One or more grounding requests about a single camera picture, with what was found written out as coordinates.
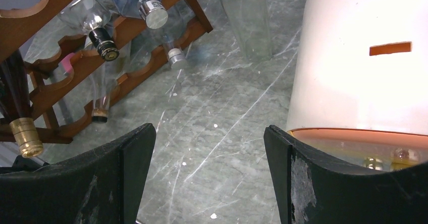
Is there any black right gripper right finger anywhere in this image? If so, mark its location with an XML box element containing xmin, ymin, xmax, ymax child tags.
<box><xmin>263</xmin><ymin>125</ymin><xmax>427</xmax><ymax>223</ymax></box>

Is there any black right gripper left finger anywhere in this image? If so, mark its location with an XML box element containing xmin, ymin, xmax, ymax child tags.
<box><xmin>1</xmin><ymin>123</ymin><xmax>156</xmax><ymax>223</ymax></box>

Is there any tall clear glass bottle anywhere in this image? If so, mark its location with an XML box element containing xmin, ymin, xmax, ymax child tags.
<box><xmin>220</xmin><ymin>0</ymin><xmax>272</xmax><ymax>63</ymax></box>

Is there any clear bottle cork stopper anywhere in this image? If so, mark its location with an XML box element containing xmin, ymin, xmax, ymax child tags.
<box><xmin>89</xmin><ymin>43</ymin><xmax>131</xmax><ymax>123</ymax></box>

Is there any brown wooden wine rack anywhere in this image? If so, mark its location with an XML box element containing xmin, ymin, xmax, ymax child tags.
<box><xmin>1</xmin><ymin>0</ymin><xmax>212</xmax><ymax>144</ymax></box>

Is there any amber bottle gold foil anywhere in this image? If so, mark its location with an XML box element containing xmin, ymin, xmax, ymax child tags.
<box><xmin>1</xmin><ymin>50</ymin><xmax>43</xmax><ymax>158</ymax></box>

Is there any clear bottle silver cap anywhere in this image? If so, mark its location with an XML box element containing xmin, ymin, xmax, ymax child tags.
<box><xmin>148</xmin><ymin>21</ymin><xmax>189</xmax><ymax>70</ymax></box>

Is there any clear bottle black cap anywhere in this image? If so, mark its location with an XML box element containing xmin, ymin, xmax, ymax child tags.
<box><xmin>59</xmin><ymin>0</ymin><xmax>120</xmax><ymax>62</ymax></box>

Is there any white cylindrical drawer box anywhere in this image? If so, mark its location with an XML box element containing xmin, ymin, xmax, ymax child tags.
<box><xmin>286</xmin><ymin>0</ymin><xmax>427</xmax><ymax>171</ymax></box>

